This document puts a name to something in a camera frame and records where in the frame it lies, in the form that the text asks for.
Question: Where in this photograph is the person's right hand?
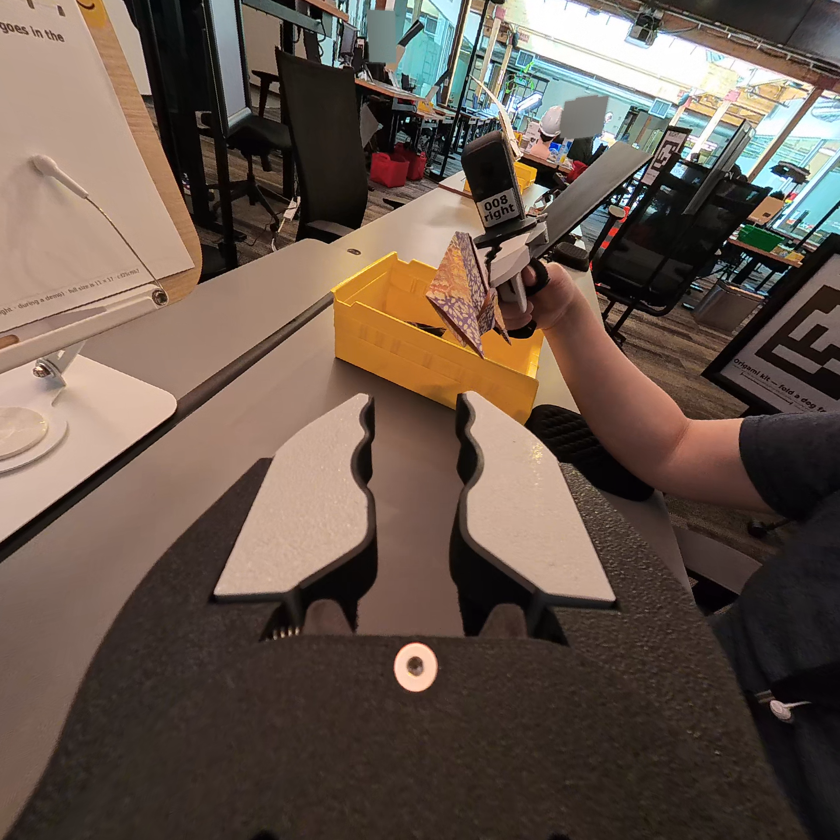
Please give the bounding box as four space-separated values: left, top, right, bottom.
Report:
500 262 580 337

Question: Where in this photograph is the ceiling projector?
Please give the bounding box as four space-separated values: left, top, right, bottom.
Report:
625 7 665 48

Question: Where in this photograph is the white tethered pin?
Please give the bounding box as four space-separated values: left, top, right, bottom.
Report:
31 154 169 308

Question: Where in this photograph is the person's right forearm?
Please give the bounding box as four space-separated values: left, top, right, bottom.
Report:
541 289 775 513

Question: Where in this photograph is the black mesh office chair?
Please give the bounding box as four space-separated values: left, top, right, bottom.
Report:
591 151 774 349

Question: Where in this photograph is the patterned purple orange origami paper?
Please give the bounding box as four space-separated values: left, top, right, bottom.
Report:
425 231 511 360

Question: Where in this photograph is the black framed marker sign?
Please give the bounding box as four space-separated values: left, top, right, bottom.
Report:
702 233 840 416
640 125 693 188

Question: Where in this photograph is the wooden instruction board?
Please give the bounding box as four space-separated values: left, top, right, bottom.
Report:
0 0 203 336

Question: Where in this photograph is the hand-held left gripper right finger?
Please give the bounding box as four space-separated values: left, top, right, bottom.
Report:
455 390 618 610

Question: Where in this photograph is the yellow plastic bin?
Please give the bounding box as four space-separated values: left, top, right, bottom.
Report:
331 251 546 426

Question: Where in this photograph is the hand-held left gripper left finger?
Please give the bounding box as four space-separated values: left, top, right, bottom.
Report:
212 392 379 605

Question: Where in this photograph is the black chair armrest pad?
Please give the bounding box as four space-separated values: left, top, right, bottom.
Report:
525 403 654 503

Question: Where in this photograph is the grey trash bin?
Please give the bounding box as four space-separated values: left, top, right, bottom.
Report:
692 279 765 332

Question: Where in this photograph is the white board stand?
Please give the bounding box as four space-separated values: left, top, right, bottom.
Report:
0 289 178 546

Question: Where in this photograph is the white cord toggle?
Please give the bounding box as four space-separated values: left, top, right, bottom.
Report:
753 689 811 723

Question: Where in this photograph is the black tilted panel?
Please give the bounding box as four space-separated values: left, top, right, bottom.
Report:
525 141 655 260

